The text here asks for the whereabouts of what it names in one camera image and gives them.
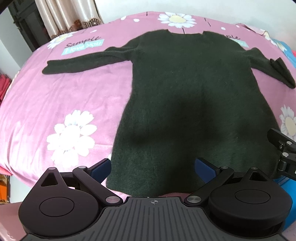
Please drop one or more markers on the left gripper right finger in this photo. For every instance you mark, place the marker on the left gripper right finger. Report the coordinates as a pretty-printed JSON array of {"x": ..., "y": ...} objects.
[{"x": 213, "y": 177}]

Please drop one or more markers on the blue patterned blanket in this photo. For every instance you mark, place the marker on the blue patterned blanket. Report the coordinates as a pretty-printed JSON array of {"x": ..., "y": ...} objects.
[{"x": 289, "y": 53}]

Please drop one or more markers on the dark green knit sweater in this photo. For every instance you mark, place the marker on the dark green knit sweater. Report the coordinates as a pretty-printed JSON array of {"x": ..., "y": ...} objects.
[{"x": 193, "y": 95}]

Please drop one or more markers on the dark wooden cabinet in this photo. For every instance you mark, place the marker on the dark wooden cabinet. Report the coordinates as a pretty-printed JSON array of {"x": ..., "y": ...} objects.
[{"x": 27, "y": 19}]

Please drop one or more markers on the pink floral bed sheet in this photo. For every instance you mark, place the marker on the pink floral bed sheet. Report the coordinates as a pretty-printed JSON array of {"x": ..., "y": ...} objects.
[{"x": 68, "y": 120}]

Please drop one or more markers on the beige lace-trimmed curtain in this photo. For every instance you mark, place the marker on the beige lace-trimmed curtain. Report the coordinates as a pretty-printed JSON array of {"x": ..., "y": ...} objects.
[{"x": 67, "y": 16}]

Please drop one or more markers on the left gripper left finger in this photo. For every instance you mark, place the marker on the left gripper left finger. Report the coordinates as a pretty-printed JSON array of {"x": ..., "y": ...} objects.
[{"x": 90, "y": 180}]

